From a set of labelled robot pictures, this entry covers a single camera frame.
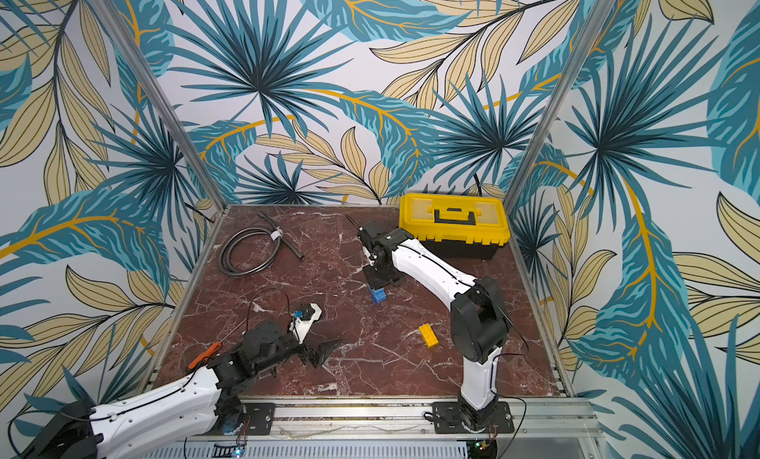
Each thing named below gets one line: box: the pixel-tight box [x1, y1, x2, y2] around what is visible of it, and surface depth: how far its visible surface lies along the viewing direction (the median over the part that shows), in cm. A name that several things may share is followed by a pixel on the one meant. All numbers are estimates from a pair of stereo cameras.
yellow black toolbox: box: [398, 192, 511, 261], surface depth 96 cm
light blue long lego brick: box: [372, 287, 387, 304], surface depth 92 cm
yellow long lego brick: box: [418, 322, 440, 348], surface depth 88 cm
